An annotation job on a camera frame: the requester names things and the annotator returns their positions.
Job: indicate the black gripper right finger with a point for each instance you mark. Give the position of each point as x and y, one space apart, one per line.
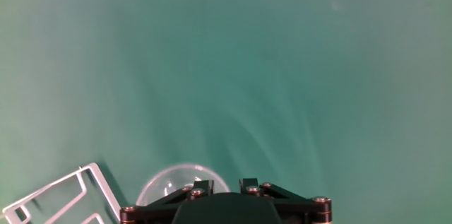
300 204

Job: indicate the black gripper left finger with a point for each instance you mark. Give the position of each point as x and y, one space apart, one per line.
159 206

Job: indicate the clear wine glass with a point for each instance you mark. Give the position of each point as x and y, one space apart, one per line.
169 181

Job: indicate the green table mat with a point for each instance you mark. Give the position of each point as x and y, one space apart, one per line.
282 75

